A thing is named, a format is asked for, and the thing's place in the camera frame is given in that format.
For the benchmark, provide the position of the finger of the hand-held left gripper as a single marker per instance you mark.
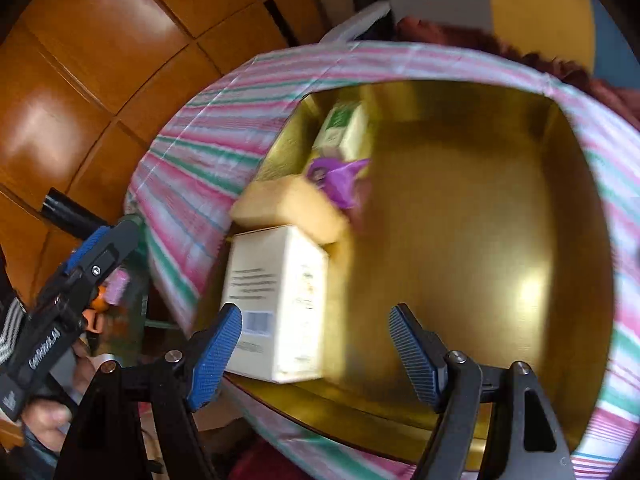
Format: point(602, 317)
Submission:
point(100, 255)

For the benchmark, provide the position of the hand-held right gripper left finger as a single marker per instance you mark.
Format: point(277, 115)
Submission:
point(215, 360)

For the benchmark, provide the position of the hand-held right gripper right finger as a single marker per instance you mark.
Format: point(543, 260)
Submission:
point(415, 355)

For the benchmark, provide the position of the maroon gift box gold interior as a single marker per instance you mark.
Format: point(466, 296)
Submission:
point(475, 210)

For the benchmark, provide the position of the yellow sponge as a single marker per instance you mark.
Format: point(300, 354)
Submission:
point(290, 205)

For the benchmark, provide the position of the person's left hand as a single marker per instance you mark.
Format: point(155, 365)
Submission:
point(47, 417)

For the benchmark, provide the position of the black tube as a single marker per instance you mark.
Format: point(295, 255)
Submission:
point(65, 210)

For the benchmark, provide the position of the white cardboard box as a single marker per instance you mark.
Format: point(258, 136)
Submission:
point(280, 280)

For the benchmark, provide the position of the striped cloth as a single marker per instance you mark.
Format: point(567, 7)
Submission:
point(200, 160)

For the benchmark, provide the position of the purple plastic item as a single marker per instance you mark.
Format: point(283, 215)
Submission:
point(340, 180)

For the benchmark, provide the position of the green and white box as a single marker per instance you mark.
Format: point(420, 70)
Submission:
point(345, 130)

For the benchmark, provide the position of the maroon blanket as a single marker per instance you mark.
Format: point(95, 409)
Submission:
point(575, 72)

